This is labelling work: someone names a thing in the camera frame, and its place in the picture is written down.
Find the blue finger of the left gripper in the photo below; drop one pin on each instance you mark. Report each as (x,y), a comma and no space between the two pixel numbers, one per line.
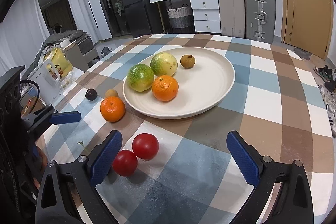
(65,117)

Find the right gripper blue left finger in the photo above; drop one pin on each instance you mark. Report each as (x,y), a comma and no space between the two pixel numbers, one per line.
(55,203)

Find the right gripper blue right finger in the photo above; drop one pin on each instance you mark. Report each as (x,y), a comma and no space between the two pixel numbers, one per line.
(293,203)

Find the red cherry tomato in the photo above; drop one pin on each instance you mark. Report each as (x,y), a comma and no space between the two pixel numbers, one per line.
(125,163)
(145,146)

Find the dark cherry without stem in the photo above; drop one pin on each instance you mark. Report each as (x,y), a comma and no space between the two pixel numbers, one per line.
(91,94)

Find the orange mandarin on table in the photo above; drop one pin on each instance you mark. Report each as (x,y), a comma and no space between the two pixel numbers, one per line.
(112,109)

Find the yellow snack bag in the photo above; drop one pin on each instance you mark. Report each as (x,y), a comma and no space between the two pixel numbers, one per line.
(61,64)

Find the brown longan on table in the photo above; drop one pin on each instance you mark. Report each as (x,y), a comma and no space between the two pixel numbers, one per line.
(111,93)

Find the green passion fruit front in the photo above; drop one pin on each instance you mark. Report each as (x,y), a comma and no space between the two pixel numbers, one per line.
(140,77)

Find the checkered tablecloth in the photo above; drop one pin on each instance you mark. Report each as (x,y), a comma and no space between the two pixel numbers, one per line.
(274,104)

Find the orange mandarin on plate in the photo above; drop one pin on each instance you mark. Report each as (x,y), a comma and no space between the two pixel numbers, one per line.
(165,88)

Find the cream round plate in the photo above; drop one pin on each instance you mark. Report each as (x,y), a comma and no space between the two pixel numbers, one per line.
(200,88)

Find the yellow-green passion fruit back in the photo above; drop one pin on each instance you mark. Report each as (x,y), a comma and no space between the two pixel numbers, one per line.
(164,63)

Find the brown longan on plate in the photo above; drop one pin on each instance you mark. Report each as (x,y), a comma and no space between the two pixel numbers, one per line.
(187,61)

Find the woven laundry basket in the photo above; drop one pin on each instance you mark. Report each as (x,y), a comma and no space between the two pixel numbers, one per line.
(180,17)

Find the silver suitcase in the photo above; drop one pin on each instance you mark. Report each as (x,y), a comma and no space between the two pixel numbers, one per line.
(260,17)

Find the wooden door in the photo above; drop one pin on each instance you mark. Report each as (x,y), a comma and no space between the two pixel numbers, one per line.
(308,25)

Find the beige suitcase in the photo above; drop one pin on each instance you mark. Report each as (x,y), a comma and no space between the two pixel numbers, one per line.
(232,18)

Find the white drawer desk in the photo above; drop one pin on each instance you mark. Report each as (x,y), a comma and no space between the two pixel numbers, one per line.
(206,15)

